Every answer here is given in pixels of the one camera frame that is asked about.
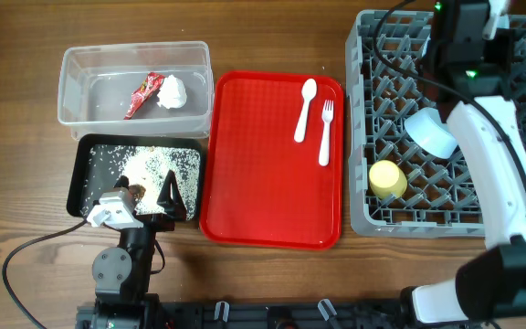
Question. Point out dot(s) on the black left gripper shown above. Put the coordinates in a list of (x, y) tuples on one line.
[(173, 206)]

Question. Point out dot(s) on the white napkin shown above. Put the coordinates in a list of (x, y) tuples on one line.
[(172, 94)]

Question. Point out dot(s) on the red ketchup packet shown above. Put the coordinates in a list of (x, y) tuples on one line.
[(152, 83)]

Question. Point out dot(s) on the white plastic spoon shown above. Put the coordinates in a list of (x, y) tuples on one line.
[(308, 92)]

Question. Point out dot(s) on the small light blue bowl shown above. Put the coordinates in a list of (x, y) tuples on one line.
[(426, 129)]

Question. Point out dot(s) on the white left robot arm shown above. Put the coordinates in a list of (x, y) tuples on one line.
[(122, 273)]

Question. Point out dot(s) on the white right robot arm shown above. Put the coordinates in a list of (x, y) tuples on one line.
[(467, 49)]

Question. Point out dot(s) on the black waste tray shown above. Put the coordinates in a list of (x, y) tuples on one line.
[(88, 141)]

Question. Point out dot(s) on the grey dishwasher rack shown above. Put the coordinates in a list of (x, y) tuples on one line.
[(440, 200)]

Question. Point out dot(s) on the spilled rice pile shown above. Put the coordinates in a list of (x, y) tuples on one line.
[(146, 168)]

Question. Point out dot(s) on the red serving tray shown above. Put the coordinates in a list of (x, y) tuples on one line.
[(262, 188)]

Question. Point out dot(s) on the clear plastic bin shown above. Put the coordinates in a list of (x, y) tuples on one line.
[(96, 84)]

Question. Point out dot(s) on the pink plastic fork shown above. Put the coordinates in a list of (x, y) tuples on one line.
[(327, 117)]

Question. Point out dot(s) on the yellow cup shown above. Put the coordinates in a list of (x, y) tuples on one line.
[(387, 179)]

